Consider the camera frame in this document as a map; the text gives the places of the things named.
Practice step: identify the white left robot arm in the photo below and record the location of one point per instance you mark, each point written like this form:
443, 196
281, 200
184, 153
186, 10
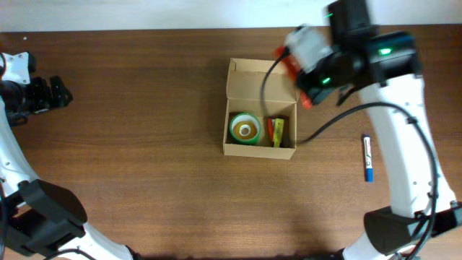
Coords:
38, 217

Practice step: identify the small yellow tape roll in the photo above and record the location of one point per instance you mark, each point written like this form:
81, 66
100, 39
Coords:
245, 130

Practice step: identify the yellow highlighter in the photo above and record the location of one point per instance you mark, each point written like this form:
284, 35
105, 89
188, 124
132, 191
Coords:
278, 131

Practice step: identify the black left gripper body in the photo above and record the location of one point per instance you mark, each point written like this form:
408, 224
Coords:
22, 100

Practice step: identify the red stapler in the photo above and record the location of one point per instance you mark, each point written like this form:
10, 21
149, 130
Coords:
270, 127

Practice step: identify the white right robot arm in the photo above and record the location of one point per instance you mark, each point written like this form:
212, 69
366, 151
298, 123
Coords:
384, 70

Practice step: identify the green tape roll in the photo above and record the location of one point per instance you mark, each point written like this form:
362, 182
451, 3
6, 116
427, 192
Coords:
246, 117

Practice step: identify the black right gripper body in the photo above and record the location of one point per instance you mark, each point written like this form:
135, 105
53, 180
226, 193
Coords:
320, 79

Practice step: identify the blue whiteboard marker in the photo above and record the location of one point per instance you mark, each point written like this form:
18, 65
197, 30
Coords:
369, 177

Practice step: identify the red utility knife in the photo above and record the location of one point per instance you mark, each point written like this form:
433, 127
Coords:
293, 69

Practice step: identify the brown cardboard box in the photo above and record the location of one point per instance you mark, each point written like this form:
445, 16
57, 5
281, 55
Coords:
250, 89

